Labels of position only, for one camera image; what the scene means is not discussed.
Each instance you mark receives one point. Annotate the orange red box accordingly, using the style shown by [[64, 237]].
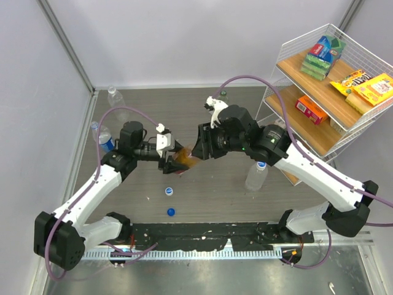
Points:
[[311, 110]]

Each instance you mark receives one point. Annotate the blue label water bottle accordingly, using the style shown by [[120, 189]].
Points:
[[102, 137]]

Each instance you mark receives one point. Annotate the clear empty plastic bottle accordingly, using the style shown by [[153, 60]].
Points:
[[116, 100]]

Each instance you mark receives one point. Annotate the amber tea bottle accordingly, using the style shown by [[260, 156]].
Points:
[[185, 157]]

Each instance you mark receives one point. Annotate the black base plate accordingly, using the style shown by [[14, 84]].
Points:
[[244, 236]]

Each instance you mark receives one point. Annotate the yellow sponge pack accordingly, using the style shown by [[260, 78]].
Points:
[[371, 93]]

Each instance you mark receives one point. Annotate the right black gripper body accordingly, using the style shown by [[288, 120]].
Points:
[[218, 141]]

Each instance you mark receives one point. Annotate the small white box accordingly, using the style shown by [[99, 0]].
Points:
[[280, 123]]

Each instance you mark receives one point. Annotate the green cap glass bottle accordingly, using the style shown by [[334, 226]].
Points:
[[223, 97]]

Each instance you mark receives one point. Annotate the white wire shelf rack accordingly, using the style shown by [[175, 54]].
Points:
[[329, 139]]

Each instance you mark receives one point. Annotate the white slotted cable duct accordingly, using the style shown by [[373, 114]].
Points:
[[106, 253]]

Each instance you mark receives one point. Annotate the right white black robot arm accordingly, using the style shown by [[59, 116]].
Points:
[[232, 129]]

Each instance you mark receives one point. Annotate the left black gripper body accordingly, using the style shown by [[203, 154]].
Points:
[[161, 161]]

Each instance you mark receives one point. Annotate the yellow candy bag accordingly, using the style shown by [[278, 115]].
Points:
[[346, 85]]

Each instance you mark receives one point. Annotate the dark blue bottle cap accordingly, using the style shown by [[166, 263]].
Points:
[[171, 212]]

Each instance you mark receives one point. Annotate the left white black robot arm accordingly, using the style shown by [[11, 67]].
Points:
[[62, 237]]

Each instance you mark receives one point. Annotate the green sponge pack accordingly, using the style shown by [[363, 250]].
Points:
[[321, 58]]

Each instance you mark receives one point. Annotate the clear bottle blue cap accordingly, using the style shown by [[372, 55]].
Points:
[[256, 177]]

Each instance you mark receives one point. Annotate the blue white bottle cap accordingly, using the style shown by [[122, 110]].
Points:
[[169, 191]]

